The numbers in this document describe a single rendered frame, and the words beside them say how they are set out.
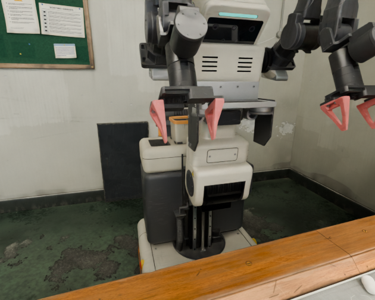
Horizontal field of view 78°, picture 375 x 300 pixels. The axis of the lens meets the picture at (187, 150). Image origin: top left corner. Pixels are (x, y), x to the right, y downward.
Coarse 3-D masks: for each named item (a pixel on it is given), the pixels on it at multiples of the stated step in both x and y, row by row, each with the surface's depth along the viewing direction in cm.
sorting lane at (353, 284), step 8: (368, 272) 45; (352, 280) 44; (360, 280) 44; (328, 288) 42; (336, 288) 42; (344, 288) 42; (352, 288) 42; (360, 288) 42; (304, 296) 40; (312, 296) 40; (320, 296) 40; (328, 296) 40; (336, 296) 40; (344, 296) 40; (352, 296) 40; (360, 296) 40; (368, 296) 40
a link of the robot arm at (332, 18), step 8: (328, 0) 59; (336, 0) 56; (344, 0) 55; (352, 0) 56; (328, 8) 58; (336, 8) 56; (344, 8) 56; (352, 8) 56; (328, 16) 58; (336, 16) 56; (344, 16) 56; (352, 16) 57; (320, 24) 61; (328, 24) 59; (336, 24) 56; (344, 24) 58; (352, 24) 58; (336, 32) 57; (344, 32) 57; (336, 40) 58
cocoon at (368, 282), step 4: (364, 276) 42; (368, 276) 42; (364, 280) 42; (368, 280) 41; (372, 280) 41; (364, 284) 41; (368, 284) 41; (372, 284) 40; (368, 288) 40; (372, 288) 40; (372, 292) 40
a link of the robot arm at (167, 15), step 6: (162, 0) 45; (168, 0) 45; (174, 0) 45; (180, 0) 46; (186, 0) 46; (162, 6) 45; (168, 6) 48; (174, 6) 48; (192, 6) 46; (162, 12) 45; (168, 12) 46; (174, 12) 46; (162, 18) 46; (168, 18) 46; (162, 24) 46; (168, 24) 46
